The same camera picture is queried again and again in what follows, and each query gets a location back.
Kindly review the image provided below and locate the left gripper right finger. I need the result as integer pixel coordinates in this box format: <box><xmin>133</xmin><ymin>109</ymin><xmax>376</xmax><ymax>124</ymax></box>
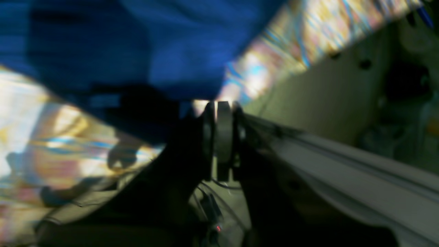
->
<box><xmin>216</xmin><ymin>102</ymin><xmax>398</xmax><ymax>247</ymax></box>

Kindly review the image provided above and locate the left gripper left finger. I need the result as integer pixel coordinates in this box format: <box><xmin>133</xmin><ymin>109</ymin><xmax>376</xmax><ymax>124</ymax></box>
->
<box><xmin>36</xmin><ymin>103</ymin><xmax>215</xmax><ymax>247</ymax></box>

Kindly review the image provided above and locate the blue long-sleeve T-shirt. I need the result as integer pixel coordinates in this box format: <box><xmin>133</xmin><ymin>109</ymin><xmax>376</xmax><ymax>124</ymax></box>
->
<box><xmin>1</xmin><ymin>0</ymin><xmax>286</xmax><ymax>143</ymax></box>

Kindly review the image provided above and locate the patterned tile tablecloth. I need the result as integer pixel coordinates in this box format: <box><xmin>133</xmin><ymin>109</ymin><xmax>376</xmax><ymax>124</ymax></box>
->
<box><xmin>1</xmin><ymin>0</ymin><xmax>423</xmax><ymax>247</ymax></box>

